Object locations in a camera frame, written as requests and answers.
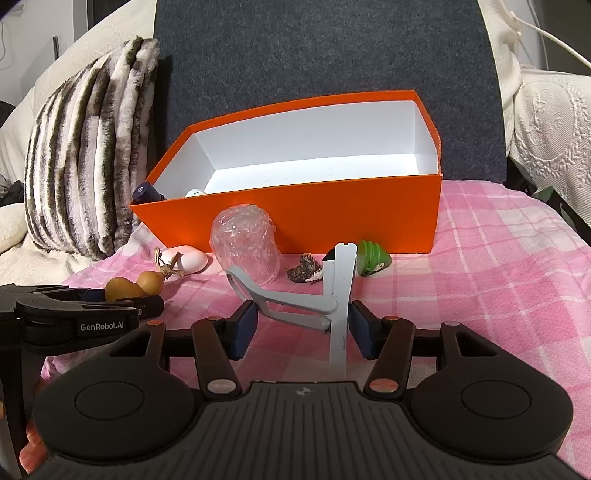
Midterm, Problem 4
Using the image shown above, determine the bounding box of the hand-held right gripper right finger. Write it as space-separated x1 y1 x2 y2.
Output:
348 299 499 398

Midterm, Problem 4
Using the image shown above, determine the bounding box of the striped fur pillow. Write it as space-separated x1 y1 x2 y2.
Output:
23 37 160 257

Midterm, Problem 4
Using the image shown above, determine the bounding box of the dark blue bottle cap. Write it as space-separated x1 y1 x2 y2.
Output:
132 182 167 203

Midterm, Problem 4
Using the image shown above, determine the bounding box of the small brown shell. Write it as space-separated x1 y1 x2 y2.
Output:
286 253 324 283

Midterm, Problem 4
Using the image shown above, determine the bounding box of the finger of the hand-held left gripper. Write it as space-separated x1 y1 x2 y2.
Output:
0 284 109 303
15 295 165 320

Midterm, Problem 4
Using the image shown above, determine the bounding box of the green ridged toy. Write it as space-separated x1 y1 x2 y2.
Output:
355 239 393 277

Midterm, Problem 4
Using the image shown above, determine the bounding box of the white cable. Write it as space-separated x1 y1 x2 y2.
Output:
501 0 591 70

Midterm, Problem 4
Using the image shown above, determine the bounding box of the white embossed cloth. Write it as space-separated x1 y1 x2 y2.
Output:
475 0 591 195

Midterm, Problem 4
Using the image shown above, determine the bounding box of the brown gourd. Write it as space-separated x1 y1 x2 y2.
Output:
104 248 185 303

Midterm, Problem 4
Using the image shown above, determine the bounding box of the white oval case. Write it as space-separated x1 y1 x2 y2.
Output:
159 247 208 274

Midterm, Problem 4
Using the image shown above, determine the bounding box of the dark cloth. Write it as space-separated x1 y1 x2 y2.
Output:
0 173 25 208

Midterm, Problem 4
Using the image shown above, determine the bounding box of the dark grey backrest cushion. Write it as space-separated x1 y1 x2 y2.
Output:
154 0 509 183

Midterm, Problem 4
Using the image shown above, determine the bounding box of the person's left hand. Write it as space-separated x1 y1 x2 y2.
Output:
18 422 49 476

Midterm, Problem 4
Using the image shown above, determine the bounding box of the pink plaid blanket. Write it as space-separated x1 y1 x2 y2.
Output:
44 180 591 462

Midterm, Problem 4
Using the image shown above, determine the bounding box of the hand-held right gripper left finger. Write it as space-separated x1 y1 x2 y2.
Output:
108 300 258 398

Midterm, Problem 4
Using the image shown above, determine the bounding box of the orange cardboard box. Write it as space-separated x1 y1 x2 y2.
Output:
129 90 444 256

